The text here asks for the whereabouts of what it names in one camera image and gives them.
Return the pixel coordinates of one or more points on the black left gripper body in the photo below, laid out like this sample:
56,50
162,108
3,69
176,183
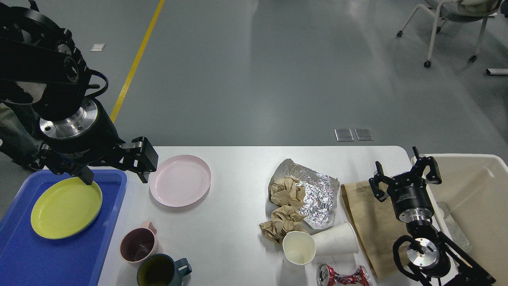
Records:
88,137

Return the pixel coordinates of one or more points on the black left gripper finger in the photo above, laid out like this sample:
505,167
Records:
139,157
59,164

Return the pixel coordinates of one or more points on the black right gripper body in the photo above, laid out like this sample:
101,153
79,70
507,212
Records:
410,198

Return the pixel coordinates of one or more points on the pink plate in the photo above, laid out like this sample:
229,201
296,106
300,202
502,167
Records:
180,181

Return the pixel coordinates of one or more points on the pink ribbed mug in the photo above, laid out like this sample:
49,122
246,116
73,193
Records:
139,244

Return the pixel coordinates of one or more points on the dark teal mug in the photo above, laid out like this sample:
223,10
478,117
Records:
163,270

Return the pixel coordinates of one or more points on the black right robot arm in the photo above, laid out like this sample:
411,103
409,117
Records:
424,252

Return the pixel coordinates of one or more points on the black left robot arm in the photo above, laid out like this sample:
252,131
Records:
42,67

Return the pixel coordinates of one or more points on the yellow-green plate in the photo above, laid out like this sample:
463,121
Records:
66,208

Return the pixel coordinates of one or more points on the beige plastic bin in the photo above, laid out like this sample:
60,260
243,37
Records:
475,188

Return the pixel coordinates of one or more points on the right metal floor socket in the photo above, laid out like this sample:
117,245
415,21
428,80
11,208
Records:
364,134

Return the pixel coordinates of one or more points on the metal floor socket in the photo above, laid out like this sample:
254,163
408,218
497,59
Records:
364,134
343,135

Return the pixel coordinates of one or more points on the person in green trousers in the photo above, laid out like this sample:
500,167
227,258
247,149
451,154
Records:
17,133

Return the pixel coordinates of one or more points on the brown paper bag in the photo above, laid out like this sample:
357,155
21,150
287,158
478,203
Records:
375,225

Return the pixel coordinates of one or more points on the clear plastic bottle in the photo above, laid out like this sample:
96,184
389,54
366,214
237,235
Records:
456,232

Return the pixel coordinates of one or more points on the left metal floor socket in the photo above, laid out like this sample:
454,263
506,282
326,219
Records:
343,135

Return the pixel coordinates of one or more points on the crumpled aluminium foil sheet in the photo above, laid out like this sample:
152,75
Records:
321,193

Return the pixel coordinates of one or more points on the lying white paper cup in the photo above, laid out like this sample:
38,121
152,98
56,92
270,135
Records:
338,240

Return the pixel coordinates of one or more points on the crumpled brown paper upper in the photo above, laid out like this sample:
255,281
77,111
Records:
287,191

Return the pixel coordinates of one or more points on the crumpled brown paper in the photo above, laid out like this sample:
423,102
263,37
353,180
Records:
284,219
287,191

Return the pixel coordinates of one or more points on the blue plastic tray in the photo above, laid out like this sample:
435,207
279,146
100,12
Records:
29,259

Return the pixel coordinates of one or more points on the crumpled brown paper lower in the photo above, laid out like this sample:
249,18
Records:
284,219

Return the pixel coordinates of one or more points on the upright white paper cup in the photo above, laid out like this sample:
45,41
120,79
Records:
299,249

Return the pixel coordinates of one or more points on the crushed red soda can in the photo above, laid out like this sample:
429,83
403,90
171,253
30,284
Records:
327,276

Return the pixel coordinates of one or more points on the white metal bar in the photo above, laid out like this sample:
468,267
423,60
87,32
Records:
497,71

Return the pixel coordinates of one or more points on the white frame chair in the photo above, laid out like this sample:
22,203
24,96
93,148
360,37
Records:
443,11

